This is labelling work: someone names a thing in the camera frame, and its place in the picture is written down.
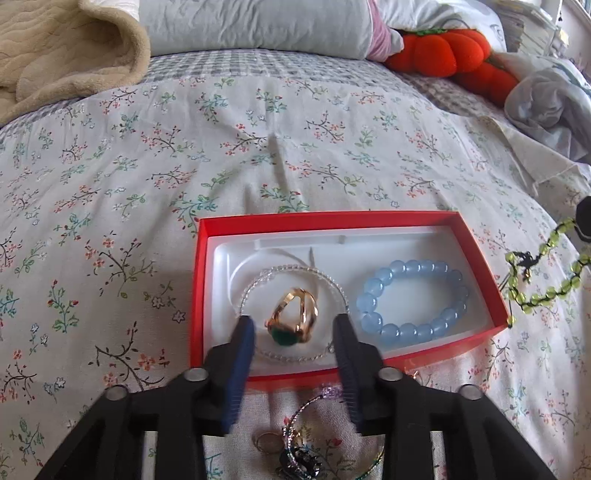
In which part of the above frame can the blue bead bracelet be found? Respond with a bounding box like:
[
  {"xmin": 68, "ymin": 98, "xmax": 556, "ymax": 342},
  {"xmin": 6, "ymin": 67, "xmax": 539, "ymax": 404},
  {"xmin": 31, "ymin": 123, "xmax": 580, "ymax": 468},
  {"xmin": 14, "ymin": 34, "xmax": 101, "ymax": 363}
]
[{"xmin": 356, "ymin": 259, "xmax": 469, "ymax": 344}]

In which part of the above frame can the beige fleece blanket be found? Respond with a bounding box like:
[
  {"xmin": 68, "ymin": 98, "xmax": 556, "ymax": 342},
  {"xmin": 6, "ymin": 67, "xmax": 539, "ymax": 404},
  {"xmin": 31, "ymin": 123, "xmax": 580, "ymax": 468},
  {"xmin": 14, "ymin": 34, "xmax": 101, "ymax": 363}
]
[{"xmin": 0, "ymin": 0, "xmax": 152, "ymax": 126}]

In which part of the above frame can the small gold ring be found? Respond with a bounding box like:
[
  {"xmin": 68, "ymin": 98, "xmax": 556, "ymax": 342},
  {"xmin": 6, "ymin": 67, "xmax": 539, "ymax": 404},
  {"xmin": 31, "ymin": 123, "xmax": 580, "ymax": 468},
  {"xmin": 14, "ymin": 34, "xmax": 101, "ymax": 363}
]
[{"xmin": 255, "ymin": 431, "xmax": 281, "ymax": 454}]

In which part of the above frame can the pink striped pillow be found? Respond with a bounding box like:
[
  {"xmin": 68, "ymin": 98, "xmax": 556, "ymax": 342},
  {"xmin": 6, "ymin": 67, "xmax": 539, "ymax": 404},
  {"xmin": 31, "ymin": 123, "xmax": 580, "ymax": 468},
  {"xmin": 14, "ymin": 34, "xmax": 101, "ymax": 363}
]
[{"xmin": 367, "ymin": 0, "xmax": 406, "ymax": 63}]

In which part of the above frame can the floral bed quilt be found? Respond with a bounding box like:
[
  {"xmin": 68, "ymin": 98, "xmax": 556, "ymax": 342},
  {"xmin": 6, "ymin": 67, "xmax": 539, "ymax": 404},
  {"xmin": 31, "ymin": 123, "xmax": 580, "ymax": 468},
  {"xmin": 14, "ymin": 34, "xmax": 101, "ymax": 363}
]
[{"xmin": 0, "ymin": 48, "xmax": 591, "ymax": 480}]

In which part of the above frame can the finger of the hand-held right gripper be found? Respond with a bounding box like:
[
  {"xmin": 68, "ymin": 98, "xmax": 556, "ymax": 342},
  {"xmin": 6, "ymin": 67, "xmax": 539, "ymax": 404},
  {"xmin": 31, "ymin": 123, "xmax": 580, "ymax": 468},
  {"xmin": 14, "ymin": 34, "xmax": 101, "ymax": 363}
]
[{"xmin": 574, "ymin": 196, "xmax": 591, "ymax": 241}]

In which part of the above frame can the orange pumpkin plush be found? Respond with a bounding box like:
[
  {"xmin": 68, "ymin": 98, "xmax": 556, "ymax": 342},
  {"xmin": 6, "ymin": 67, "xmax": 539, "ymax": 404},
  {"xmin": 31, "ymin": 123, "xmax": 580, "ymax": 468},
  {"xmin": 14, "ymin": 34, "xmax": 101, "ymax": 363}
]
[{"xmin": 385, "ymin": 27, "xmax": 520, "ymax": 103}]

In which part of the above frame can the grey crumpled cloth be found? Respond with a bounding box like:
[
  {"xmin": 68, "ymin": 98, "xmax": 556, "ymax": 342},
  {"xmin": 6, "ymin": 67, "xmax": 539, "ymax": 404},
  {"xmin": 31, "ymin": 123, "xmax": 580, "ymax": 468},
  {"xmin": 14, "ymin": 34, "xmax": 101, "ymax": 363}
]
[{"xmin": 504, "ymin": 65, "xmax": 591, "ymax": 163}]

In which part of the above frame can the green bead bracelet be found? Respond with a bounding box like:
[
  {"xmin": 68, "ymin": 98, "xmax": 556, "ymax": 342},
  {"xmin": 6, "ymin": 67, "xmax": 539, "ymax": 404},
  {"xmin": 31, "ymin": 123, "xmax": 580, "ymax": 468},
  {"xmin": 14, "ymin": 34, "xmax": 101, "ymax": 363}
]
[{"xmin": 505, "ymin": 219, "xmax": 591, "ymax": 328}]

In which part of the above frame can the silver bangle with charms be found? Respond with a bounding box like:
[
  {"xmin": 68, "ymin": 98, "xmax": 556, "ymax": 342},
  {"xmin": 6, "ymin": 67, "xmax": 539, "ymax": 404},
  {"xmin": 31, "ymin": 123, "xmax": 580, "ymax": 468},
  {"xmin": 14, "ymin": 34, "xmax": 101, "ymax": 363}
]
[{"xmin": 283, "ymin": 387, "xmax": 345, "ymax": 432}]

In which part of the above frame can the clear bead bracelet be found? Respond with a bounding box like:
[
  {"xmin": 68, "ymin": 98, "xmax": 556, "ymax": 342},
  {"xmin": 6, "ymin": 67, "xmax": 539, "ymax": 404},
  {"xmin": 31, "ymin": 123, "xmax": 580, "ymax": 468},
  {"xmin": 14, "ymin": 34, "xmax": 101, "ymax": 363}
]
[{"xmin": 238, "ymin": 263, "xmax": 350, "ymax": 364}]

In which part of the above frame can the dark beaded jewelry piece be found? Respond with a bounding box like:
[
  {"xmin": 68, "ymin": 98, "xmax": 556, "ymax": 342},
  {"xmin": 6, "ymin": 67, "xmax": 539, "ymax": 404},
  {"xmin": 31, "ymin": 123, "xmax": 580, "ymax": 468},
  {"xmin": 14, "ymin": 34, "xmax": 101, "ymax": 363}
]
[{"xmin": 276, "ymin": 427, "xmax": 325, "ymax": 480}]

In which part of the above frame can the green thin bangle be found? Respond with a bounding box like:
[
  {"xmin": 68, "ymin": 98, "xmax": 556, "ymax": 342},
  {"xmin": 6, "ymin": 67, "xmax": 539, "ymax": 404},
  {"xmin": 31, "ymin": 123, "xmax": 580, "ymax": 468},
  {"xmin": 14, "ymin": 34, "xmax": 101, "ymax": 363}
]
[{"xmin": 353, "ymin": 440, "xmax": 385, "ymax": 480}]

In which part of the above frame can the stack of papers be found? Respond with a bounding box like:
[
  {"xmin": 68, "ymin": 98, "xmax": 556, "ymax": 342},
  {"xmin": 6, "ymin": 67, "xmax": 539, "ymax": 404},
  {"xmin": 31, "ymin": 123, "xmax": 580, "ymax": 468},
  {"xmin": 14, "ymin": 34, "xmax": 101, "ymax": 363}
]
[{"xmin": 501, "ymin": 0, "xmax": 571, "ymax": 57}]

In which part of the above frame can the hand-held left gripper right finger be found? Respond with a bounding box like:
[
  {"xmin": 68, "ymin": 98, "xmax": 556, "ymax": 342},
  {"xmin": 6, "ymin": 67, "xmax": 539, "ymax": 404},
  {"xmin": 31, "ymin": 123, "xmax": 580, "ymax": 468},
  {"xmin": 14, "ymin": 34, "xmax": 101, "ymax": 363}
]
[{"xmin": 333, "ymin": 314, "xmax": 557, "ymax": 480}]

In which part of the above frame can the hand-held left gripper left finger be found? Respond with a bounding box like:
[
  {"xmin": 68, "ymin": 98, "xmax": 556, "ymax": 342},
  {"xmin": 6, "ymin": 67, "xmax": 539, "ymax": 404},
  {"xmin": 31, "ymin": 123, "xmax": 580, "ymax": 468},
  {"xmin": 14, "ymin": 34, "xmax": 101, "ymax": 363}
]
[{"xmin": 34, "ymin": 316, "xmax": 256, "ymax": 480}]

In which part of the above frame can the red jewelry box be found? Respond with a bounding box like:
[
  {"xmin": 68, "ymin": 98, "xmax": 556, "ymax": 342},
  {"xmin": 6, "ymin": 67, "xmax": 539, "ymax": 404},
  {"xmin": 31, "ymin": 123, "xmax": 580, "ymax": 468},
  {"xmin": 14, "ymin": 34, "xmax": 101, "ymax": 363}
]
[{"xmin": 189, "ymin": 211, "xmax": 510, "ymax": 393}]

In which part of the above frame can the grey pillow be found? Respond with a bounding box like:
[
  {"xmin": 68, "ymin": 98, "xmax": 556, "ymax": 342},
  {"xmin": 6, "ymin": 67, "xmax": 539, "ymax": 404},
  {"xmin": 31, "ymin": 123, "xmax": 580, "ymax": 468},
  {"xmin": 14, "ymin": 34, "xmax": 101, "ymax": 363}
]
[{"xmin": 136, "ymin": 0, "xmax": 377, "ymax": 61}]

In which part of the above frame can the gold ring with green stone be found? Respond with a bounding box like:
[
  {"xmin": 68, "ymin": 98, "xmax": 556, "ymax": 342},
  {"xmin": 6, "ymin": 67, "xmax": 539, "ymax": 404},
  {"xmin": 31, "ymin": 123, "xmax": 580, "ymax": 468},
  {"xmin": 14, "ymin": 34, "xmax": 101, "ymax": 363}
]
[{"xmin": 264, "ymin": 287, "xmax": 319, "ymax": 347}]

